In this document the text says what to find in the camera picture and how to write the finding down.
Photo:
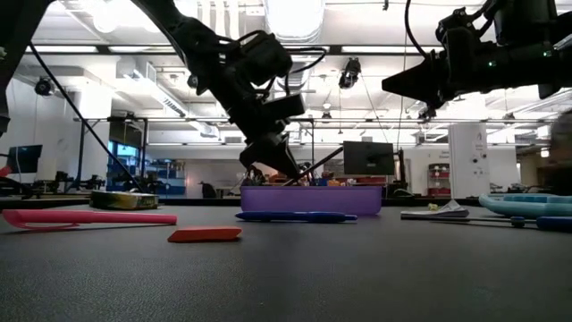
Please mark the small yellow lump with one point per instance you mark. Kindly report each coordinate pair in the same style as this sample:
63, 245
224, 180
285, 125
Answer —
432, 207

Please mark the blue pen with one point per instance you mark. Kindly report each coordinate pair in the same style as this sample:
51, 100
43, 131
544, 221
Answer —
290, 217

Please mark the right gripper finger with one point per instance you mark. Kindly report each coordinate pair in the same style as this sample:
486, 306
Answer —
420, 82

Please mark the pink highlighter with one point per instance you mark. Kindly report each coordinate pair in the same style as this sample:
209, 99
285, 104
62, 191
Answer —
89, 217

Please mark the dark monitor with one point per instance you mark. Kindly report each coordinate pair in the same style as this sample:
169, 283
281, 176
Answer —
24, 158

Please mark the light blue calculator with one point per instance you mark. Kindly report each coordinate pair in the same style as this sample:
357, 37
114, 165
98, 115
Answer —
523, 206

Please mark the black pencil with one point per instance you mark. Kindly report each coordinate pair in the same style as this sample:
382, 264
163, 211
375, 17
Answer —
319, 164

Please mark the black monitor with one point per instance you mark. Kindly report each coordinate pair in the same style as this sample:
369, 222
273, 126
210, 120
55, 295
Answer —
368, 158

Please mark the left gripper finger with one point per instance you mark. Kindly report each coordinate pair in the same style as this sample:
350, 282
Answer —
279, 152
257, 160

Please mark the red eraser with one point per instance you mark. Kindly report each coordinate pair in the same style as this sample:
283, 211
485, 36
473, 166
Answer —
203, 234

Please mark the red bin shelf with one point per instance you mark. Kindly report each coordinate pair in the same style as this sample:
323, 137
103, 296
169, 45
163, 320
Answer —
439, 179

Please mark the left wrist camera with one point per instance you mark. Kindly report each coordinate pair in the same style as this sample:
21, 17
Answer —
266, 58

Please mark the black table mat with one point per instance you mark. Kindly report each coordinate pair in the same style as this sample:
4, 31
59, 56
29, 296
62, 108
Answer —
313, 277

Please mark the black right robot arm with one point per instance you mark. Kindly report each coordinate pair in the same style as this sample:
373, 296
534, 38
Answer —
532, 27

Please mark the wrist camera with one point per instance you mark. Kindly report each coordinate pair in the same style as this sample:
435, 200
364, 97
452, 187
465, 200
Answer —
456, 20
266, 58

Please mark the purple plastic pencil case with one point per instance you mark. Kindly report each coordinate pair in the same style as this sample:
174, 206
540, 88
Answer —
313, 199

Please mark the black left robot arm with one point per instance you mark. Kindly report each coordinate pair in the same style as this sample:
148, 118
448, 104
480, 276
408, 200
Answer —
187, 31

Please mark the overhead light bar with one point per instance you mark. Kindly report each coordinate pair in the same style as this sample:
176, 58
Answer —
384, 49

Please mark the yellow green crayon box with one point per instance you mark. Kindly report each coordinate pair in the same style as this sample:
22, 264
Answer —
123, 201

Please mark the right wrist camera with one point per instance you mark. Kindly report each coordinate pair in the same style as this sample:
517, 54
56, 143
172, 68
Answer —
456, 20

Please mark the black metal rig frame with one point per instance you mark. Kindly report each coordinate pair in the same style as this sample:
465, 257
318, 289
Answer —
201, 202

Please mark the white paper tag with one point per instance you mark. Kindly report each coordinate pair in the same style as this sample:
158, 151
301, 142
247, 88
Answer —
447, 211

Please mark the black ceiling camera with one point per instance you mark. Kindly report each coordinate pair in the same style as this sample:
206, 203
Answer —
350, 73
192, 81
427, 113
44, 86

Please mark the white square pillar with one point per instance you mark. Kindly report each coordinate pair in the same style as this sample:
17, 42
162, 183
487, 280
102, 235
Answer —
469, 161

